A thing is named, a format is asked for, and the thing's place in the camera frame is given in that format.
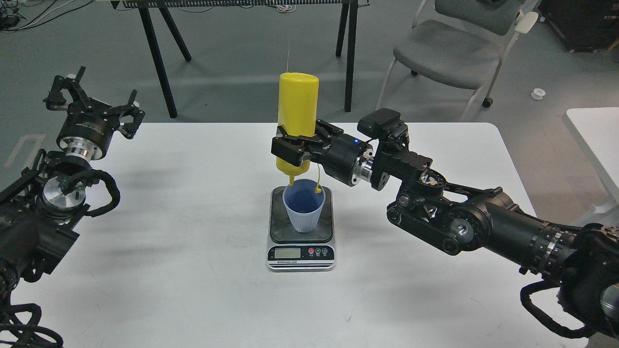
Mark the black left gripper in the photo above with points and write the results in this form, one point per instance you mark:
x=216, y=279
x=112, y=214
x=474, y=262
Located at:
x=89, y=126

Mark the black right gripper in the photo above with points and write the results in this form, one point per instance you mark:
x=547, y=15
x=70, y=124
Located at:
x=343, y=157

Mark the yellow squeeze bottle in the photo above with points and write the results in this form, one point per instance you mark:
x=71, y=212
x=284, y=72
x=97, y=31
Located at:
x=298, y=103

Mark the blue ribbed plastic cup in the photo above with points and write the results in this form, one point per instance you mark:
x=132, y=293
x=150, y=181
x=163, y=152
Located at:
x=304, y=201

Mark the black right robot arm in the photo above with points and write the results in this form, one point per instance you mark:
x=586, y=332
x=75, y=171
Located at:
x=578, y=294

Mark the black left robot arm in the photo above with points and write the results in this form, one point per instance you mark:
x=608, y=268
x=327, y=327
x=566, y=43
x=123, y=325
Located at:
x=39, y=211

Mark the digital kitchen scale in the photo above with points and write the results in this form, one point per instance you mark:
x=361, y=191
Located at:
x=293, y=251

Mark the grey office chair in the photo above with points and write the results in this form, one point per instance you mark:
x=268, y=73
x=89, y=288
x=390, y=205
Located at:
x=456, y=57

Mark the small white spool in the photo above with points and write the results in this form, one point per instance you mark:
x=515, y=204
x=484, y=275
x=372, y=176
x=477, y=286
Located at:
x=538, y=94

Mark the white side table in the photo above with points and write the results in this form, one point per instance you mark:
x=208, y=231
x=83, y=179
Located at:
x=596, y=131

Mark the black cabinet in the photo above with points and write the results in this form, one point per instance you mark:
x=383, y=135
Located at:
x=583, y=25

